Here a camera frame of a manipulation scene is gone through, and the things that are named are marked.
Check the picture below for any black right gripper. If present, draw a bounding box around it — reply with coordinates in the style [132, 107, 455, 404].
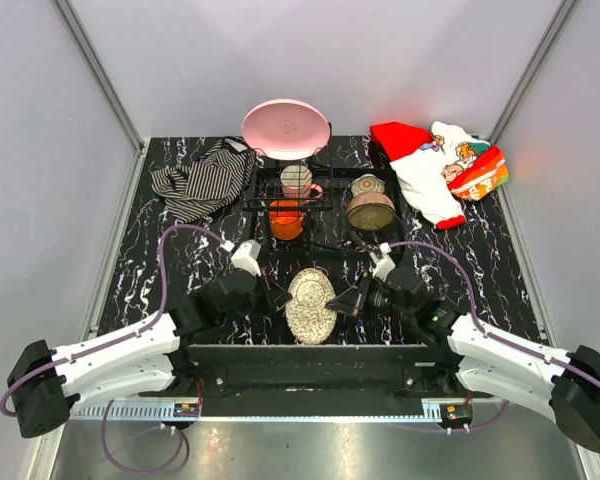
[326, 271, 415, 323]

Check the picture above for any orange plastic cup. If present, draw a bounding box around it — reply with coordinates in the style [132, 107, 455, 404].
[269, 200, 304, 241]

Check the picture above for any beige speckled bowl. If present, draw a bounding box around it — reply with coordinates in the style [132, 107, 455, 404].
[347, 192, 396, 231]

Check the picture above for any pink ceramic mug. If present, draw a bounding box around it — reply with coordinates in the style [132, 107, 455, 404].
[280, 164, 323, 205]

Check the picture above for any flower-shaped patterned dish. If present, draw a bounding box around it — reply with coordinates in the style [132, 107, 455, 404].
[350, 174, 386, 197]

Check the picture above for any pink round plate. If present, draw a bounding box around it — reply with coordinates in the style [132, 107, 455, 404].
[241, 99, 331, 161]

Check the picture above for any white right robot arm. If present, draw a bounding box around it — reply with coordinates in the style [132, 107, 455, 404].
[326, 268, 600, 454]

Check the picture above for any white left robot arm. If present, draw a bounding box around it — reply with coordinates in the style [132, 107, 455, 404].
[1, 270, 292, 439]

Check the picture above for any black metal dish rack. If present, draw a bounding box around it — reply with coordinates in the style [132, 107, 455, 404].
[240, 134, 404, 256]

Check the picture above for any black white striped cloth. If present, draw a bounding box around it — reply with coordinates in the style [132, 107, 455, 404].
[151, 137, 257, 223]

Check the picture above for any white red cartoon garment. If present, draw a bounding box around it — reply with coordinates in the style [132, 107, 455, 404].
[370, 121, 509, 230]

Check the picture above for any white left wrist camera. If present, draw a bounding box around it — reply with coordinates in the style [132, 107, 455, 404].
[231, 239, 261, 277]

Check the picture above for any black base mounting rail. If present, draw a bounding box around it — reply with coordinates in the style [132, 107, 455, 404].
[160, 345, 467, 419]

